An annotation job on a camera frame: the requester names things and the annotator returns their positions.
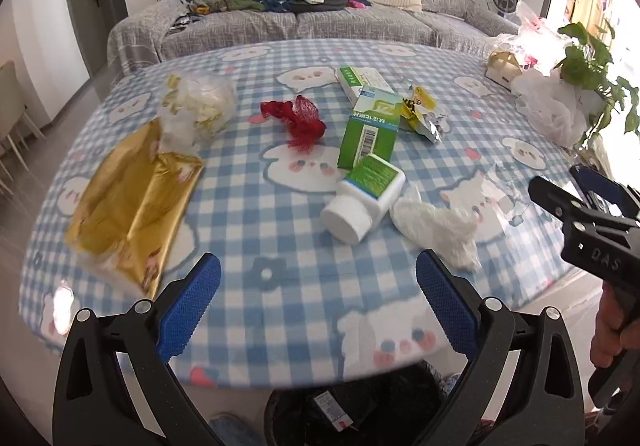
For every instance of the small beige gift box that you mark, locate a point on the small beige gift box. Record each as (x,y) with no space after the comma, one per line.
(502,68)

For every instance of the small green white medicine box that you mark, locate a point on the small green white medicine box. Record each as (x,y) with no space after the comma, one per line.
(361,80)

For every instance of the yellow silver snack wrapper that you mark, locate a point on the yellow silver snack wrapper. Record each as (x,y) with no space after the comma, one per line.
(422,118)

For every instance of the small white fan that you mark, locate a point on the small white fan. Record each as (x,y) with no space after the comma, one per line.
(505,0)

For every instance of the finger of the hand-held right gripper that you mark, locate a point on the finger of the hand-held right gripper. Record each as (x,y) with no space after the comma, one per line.
(607,188)
(555,198)

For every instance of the clear plastic bag red print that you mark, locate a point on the clear plastic bag red print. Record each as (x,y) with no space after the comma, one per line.
(537,33)

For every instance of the clear plastic wrapper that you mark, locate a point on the clear plastic wrapper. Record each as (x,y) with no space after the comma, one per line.
(505,191)

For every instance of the black-lined trash bin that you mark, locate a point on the black-lined trash bin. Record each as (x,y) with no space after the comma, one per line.
(350,406)

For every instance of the white plastic bag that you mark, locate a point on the white plastic bag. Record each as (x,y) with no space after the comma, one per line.
(550,108)

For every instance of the large green medicine box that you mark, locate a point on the large green medicine box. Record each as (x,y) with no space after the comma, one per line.
(371,130)

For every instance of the green potted plant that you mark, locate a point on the green potted plant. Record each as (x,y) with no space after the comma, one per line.
(592,60)

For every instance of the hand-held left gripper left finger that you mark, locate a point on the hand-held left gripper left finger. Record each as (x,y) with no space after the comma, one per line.
(190,306)

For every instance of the red mesh net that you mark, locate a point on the red mesh net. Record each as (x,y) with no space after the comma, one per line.
(300,120)

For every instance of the clear bag of gold wrappers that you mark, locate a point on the clear bag of gold wrappers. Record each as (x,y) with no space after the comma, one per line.
(200,108)

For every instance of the crumpled white plastic wrap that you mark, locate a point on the crumpled white plastic wrap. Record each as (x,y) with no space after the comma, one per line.
(435,226)

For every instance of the person's right hand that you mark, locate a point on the person's right hand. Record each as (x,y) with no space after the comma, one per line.
(607,331)

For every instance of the blue checkered tablecloth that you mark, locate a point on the blue checkered tablecloth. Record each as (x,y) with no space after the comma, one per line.
(260,236)

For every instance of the gold foil bag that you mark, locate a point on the gold foil bag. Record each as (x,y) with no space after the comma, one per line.
(132,206)

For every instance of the beige dining chair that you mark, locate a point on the beige dining chair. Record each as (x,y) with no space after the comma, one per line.
(12,115)

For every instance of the grey covered sofa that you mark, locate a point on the grey covered sofa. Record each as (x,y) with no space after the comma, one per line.
(310,25)

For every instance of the blue slipper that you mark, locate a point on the blue slipper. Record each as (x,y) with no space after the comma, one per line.
(232,431)

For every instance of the white medicine bottle green label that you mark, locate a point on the white medicine bottle green label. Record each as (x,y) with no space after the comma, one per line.
(362,198)

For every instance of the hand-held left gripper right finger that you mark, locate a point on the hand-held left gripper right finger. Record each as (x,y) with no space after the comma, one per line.
(445,311)

